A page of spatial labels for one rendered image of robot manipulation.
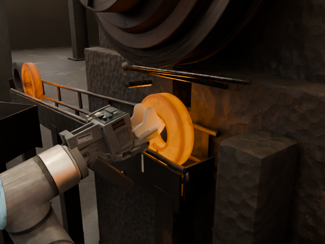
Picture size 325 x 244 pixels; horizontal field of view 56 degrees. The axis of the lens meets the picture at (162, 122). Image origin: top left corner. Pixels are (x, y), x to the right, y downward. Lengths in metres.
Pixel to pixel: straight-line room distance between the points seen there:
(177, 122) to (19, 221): 0.31
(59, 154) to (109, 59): 0.44
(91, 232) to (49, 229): 1.04
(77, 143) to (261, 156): 0.29
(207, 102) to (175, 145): 0.10
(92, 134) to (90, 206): 1.24
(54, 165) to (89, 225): 1.13
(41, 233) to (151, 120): 0.27
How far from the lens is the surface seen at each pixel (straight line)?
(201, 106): 0.61
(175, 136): 0.58
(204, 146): 0.62
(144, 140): 0.57
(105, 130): 0.52
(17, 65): 1.57
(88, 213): 1.71
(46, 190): 0.51
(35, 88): 1.35
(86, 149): 0.54
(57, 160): 0.51
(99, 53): 0.94
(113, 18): 0.58
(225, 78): 0.51
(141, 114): 0.61
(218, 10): 0.44
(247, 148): 0.43
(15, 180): 0.51
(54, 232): 0.54
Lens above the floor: 0.97
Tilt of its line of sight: 19 degrees down
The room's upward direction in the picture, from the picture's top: straight up
